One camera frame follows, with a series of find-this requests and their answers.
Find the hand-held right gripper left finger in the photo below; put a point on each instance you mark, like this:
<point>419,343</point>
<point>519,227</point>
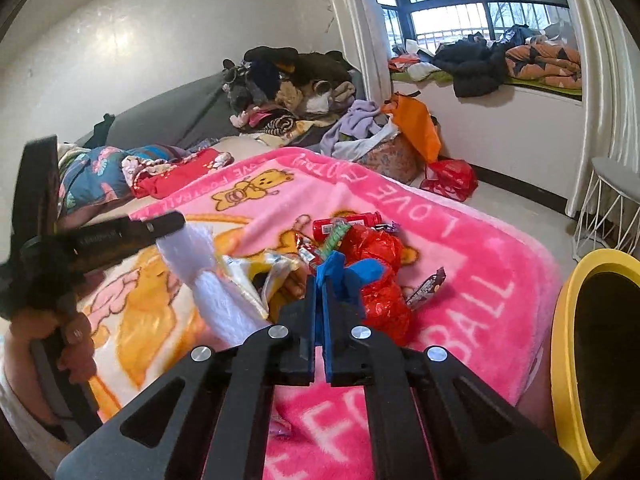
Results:
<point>304,321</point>

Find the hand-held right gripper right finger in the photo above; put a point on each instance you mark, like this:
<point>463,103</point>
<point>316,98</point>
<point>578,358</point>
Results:
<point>330,350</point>

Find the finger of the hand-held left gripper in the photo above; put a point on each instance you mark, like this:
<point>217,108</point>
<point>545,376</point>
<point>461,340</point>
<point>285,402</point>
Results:
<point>157,225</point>

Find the white tissue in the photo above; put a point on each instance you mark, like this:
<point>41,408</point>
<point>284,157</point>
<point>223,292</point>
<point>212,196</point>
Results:
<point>215,290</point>

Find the red plastic bag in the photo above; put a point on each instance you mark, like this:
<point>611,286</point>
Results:
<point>450,180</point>
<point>380,255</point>

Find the brown snack wrapper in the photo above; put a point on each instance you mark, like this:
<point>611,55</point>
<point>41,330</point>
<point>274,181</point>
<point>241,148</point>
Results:
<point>425,287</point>

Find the purple snack wrapper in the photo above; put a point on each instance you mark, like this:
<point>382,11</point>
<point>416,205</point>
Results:
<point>391,227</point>

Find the yellow trash bin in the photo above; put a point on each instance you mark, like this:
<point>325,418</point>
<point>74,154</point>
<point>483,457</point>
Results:
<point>565,360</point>

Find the person's left forearm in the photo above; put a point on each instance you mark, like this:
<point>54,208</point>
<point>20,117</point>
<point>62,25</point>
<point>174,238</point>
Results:
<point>25,410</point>

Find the person's left hand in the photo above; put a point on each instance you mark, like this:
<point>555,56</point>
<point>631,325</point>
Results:
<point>80,345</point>

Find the red printed cloth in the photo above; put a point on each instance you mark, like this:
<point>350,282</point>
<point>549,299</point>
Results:
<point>175,177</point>

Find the blue floral quilt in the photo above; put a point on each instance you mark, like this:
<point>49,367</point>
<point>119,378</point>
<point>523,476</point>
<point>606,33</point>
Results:
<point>95,180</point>

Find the yellow silver snack wrapper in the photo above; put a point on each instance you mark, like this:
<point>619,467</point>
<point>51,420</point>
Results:
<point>277,266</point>

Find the colourful candy wrapper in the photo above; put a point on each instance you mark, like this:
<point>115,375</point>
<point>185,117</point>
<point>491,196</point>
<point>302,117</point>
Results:
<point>307,250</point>

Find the green grey snack wrapper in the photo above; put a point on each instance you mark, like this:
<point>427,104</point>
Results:
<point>336,237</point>

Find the red snack packet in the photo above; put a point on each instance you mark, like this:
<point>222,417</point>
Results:
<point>360,221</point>

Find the grey headboard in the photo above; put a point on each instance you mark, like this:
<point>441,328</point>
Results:
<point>165,110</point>

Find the pink printed blanket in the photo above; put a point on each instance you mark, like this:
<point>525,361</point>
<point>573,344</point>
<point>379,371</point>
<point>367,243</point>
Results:
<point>450,270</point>

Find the patterned laundry basket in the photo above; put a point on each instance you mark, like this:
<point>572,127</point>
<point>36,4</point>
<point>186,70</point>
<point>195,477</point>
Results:
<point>392,160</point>

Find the white cloth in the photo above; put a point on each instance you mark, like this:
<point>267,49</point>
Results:
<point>365,145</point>

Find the pile of clothes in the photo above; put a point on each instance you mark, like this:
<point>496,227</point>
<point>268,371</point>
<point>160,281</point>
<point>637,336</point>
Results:
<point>295,85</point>

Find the lilac cloth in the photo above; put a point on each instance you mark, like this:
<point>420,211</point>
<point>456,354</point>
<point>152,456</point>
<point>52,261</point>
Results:
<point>357,120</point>

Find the orange bag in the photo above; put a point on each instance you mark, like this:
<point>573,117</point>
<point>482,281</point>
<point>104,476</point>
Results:
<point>415,120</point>

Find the red and white packet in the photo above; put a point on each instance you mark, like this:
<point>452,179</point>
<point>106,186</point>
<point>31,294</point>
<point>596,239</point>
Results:
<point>402,63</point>

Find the cream curtain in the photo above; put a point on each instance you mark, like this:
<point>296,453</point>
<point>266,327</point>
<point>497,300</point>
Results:
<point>360,25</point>
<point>605,60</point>

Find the black jacket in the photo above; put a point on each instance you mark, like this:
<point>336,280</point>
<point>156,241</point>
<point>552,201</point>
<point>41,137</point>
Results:
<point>470,67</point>

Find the orange black patterned quilt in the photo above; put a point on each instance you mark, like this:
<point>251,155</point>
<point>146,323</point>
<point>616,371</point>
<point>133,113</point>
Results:
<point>545,65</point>

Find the barred window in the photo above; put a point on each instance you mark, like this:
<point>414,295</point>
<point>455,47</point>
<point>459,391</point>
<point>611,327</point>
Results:
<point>450,0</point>

